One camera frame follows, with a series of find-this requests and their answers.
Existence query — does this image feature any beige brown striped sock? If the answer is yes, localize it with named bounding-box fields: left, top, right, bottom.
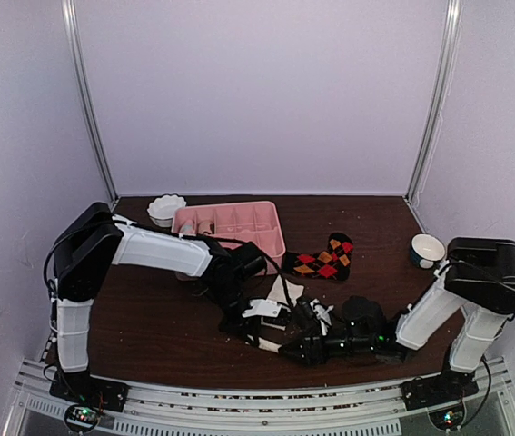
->
left=258, top=276, right=304, bottom=353

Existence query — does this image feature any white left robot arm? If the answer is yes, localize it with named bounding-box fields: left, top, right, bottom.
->
left=44, top=203, right=291, bottom=403

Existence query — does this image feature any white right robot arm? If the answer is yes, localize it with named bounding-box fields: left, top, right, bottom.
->
left=279, top=237, right=515, bottom=401

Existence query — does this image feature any pink divided organizer tray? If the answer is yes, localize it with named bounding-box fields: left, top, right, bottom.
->
left=172, top=201, right=286, bottom=267

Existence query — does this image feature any beige rolled sock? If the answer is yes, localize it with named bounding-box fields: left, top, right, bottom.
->
left=197, top=219, right=215, bottom=235

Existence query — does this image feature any pink and mint rolled sock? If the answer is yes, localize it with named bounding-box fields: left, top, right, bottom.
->
left=179, top=219, right=197, bottom=235

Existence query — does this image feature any black red argyle sock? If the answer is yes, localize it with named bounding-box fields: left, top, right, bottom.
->
left=281, top=233, right=353, bottom=282

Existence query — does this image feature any white scalloped ceramic bowl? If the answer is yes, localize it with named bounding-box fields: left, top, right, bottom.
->
left=147, top=194, right=187, bottom=228

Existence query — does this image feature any white dark blue cup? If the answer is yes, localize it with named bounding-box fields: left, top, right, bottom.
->
left=410, top=233, right=446, bottom=270

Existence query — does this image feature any front aluminium rail base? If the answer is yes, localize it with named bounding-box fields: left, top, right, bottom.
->
left=0, top=359, right=515, bottom=435

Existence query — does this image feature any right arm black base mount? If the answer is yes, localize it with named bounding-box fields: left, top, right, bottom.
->
left=400, top=370, right=479, bottom=411

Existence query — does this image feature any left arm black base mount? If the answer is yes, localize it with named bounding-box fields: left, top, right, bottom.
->
left=49, top=368, right=129, bottom=412

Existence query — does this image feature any left aluminium frame post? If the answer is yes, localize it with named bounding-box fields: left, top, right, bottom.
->
left=61, top=0, right=119, bottom=203

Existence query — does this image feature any aluminium frame post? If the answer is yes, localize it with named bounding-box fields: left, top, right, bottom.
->
left=61, top=0, right=119, bottom=203
left=406, top=0, right=462, bottom=205

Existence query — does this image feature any right aluminium frame post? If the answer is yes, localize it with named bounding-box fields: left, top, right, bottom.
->
left=406, top=0, right=462, bottom=205

